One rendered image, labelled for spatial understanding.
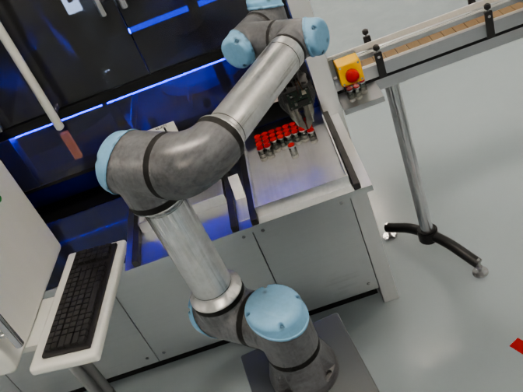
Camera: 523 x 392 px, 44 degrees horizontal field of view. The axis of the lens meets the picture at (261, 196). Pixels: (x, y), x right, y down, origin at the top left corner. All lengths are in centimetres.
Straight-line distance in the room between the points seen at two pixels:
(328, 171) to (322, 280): 73
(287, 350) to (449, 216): 168
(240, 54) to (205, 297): 50
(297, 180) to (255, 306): 59
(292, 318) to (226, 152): 38
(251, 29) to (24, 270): 101
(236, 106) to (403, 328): 155
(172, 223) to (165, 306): 128
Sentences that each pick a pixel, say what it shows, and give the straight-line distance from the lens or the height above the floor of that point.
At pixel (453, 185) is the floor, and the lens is 304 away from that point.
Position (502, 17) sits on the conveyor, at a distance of 223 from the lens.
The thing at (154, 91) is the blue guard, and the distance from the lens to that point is 195.
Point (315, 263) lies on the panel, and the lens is 238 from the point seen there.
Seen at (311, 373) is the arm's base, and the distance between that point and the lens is 138.
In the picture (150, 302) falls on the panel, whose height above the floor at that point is 39.
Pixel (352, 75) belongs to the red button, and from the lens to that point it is 196.
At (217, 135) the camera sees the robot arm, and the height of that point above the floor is 141.
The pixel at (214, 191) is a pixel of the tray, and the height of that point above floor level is 88.
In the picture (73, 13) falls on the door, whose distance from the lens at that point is 189.
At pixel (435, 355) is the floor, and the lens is 242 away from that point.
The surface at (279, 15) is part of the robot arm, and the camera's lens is 145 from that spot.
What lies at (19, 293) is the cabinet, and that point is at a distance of 194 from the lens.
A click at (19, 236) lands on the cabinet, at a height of 98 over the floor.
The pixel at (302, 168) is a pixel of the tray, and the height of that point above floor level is 88.
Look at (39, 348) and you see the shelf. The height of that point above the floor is 80.
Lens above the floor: 193
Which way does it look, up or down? 35 degrees down
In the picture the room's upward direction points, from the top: 23 degrees counter-clockwise
